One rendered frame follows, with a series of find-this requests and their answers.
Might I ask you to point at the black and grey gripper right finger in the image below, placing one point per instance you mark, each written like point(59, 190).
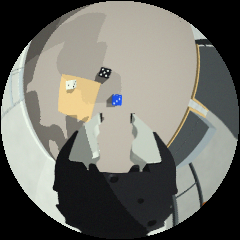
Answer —
point(151, 154)

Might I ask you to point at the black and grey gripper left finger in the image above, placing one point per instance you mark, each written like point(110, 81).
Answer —
point(79, 151)

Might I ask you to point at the tan mat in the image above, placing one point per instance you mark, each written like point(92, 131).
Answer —
point(78, 102)

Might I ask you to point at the blue die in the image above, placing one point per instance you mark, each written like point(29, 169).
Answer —
point(117, 99)

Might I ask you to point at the white die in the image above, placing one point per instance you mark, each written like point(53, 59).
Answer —
point(71, 84)

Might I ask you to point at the black die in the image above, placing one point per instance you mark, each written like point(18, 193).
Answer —
point(105, 72)

